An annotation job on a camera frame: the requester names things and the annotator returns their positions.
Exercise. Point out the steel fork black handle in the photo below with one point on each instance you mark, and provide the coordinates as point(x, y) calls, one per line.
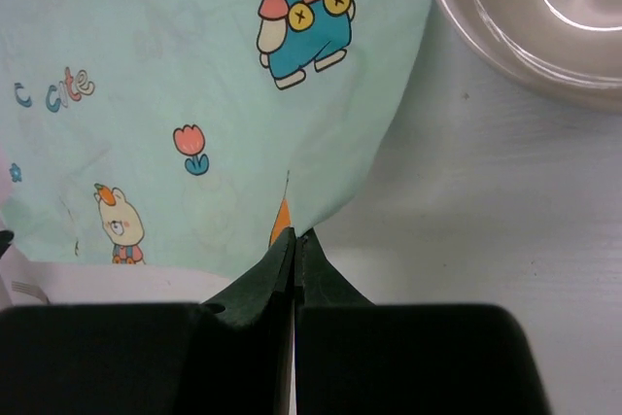
point(30, 290)

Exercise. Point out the green cartoon print cloth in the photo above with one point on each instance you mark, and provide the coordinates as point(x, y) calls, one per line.
point(189, 133)

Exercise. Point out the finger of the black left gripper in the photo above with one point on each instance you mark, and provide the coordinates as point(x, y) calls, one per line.
point(6, 239)

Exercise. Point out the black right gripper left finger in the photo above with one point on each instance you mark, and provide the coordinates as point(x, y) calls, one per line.
point(231, 354)

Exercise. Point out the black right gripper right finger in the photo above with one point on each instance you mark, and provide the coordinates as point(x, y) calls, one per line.
point(353, 356)

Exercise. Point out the purple ceramic mug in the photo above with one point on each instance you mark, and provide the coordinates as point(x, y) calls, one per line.
point(565, 49)

